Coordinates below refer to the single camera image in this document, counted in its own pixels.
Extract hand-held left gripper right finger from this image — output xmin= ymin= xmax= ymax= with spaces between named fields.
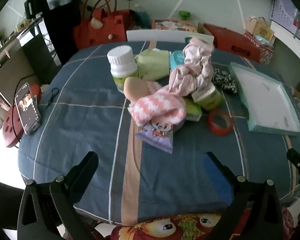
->
xmin=202 ymin=151 xmax=283 ymax=240

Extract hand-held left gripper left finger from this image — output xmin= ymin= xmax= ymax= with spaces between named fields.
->
xmin=17 ymin=151 xmax=99 ymax=240

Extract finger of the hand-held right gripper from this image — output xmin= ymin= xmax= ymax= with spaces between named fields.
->
xmin=286 ymin=148 xmax=300 ymax=178

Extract red tape roll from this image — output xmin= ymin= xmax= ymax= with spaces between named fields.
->
xmin=207 ymin=109 xmax=234 ymax=136

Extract shallow teal box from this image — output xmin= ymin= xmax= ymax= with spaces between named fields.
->
xmin=227 ymin=62 xmax=300 ymax=137

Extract small green tissue pack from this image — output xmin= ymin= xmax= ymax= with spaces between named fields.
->
xmin=184 ymin=97 xmax=203 ymax=122
xmin=191 ymin=84 xmax=225 ymax=111

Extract pink zigzag fuzzy sock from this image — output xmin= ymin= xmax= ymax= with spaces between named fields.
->
xmin=127 ymin=81 xmax=186 ymax=127

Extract pink patterned cloth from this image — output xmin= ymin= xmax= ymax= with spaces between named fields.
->
xmin=168 ymin=37 xmax=215 ymax=98

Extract blue plaid bed sheet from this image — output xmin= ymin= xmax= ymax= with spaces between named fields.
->
xmin=17 ymin=40 xmax=300 ymax=227

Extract cartoon printed blanket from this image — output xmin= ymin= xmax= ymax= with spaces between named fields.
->
xmin=95 ymin=211 xmax=294 ymax=240

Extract purple cartoon tissue pack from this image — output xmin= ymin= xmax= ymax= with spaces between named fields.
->
xmin=135 ymin=119 xmax=186 ymax=155

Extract small black scissors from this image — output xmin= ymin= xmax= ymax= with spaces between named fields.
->
xmin=46 ymin=88 xmax=59 ymax=108

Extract red round stool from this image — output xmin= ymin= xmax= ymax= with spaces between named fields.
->
xmin=4 ymin=84 xmax=42 ymax=148

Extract smartphone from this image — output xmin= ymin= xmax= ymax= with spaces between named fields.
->
xmin=14 ymin=82 xmax=42 ymax=135

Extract beige makeup sponge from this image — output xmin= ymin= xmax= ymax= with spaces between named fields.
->
xmin=123 ymin=77 xmax=150 ymax=102

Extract leopard print scrunchie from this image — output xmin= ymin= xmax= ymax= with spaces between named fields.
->
xmin=211 ymin=69 xmax=238 ymax=95

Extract white bottle with green label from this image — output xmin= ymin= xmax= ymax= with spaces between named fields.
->
xmin=107 ymin=45 xmax=139 ymax=93

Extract red patterned gift box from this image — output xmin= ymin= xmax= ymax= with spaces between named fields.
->
xmin=244 ymin=32 xmax=275 ymax=63

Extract beige wooden board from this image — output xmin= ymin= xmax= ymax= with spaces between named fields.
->
xmin=0 ymin=51 xmax=38 ymax=106

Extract large light green tissue pack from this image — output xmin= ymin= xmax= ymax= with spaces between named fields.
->
xmin=134 ymin=49 xmax=171 ymax=81

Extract teal wipes packet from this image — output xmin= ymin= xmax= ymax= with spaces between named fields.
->
xmin=169 ymin=50 xmax=188 ymax=71

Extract red felt tote bag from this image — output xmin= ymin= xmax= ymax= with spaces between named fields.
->
xmin=73 ymin=0 xmax=131 ymax=51

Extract red cardboard box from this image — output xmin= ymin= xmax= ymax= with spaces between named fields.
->
xmin=203 ymin=23 xmax=262 ymax=62

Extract black chair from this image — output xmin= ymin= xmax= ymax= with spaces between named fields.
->
xmin=23 ymin=0 xmax=82 ymax=67

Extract white foam board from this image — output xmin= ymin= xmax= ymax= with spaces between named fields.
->
xmin=126 ymin=29 xmax=215 ymax=48

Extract orange toy box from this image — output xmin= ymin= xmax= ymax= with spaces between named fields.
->
xmin=151 ymin=19 xmax=198 ymax=33

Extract dark teal bottle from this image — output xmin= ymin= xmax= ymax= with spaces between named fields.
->
xmin=135 ymin=4 xmax=151 ymax=28

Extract yellow gift box with handle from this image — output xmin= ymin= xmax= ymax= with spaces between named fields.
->
xmin=247 ymin=16 xmax=276 ymax=39

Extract wall calendar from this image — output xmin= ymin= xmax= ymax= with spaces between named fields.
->
xmin=269 ymin=0 xmax=300 ymax=43

